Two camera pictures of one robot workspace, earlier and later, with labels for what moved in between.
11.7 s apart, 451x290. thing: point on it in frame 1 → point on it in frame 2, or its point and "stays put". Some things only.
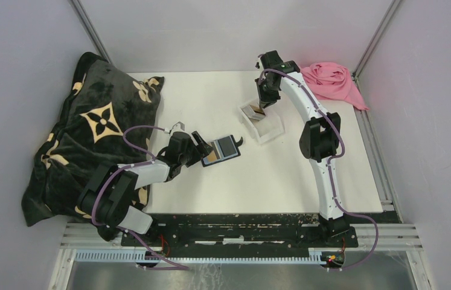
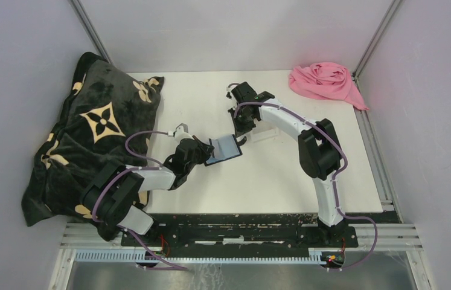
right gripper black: x=265 y=99 → x=239 y=129
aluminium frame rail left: x=89 y=29 stays put
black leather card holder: x=222 y=150 stays put
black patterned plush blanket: x=105 y=120 stays put
